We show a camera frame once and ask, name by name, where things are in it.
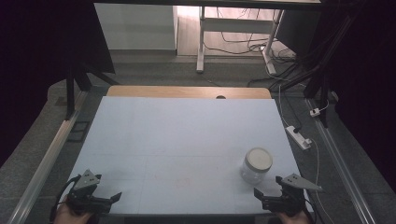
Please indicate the cream round jar lid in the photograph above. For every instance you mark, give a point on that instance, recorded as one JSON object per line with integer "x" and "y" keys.
{"x": 258, "y": 159}

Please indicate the clear glass jar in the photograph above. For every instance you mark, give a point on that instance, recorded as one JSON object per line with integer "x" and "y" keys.
{"x": 250, "y": 175}

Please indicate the white desk frame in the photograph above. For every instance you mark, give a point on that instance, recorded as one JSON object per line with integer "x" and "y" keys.
{"x": 236, "y": 25}

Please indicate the white power strip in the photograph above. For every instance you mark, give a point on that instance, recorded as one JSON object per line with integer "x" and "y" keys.
{"x": 296, "y": 136}

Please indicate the aluminium rail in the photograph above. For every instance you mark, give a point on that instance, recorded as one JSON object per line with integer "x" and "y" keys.
{"x": 339, "y": 168}
{"x": 46, "y": 161}

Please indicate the person's right hand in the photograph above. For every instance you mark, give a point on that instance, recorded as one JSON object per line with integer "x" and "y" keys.
{"x": 294, "y": 219}

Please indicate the black rectangular bracket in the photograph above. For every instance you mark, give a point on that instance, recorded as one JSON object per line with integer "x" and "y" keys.
{"x": 71, "y": 137}

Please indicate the white panel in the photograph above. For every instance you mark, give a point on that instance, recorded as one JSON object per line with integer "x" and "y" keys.
{"x": 137, "y": 26}

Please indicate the small white adapter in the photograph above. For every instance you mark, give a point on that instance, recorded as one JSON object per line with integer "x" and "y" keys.
{"x": 315, "y": 112}

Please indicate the person's left hand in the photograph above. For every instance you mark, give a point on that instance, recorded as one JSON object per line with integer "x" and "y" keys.
{"x": 68, "y": 217}

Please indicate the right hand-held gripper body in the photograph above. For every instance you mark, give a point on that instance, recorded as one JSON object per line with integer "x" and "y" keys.
{"x": 289, "y": 199}

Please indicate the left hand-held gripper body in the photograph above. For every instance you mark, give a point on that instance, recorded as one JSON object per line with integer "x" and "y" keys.
{"x": 81, "y": 196}

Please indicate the black metal stand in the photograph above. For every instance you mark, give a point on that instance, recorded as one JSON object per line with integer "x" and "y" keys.
{"x": 323, "y": 84}
{"x": 70, "y": 93}

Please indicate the black curtain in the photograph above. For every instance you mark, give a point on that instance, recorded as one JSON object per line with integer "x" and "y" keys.
{"x": 370, "y": 77}
{"x": 34, "y": 62}

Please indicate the wooden table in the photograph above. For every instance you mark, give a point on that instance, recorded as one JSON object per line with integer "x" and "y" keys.
{"x": 155, "y": 92}

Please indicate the pale blue board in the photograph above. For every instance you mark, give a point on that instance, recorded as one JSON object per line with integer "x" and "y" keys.
{"x": 174, "y": 133}

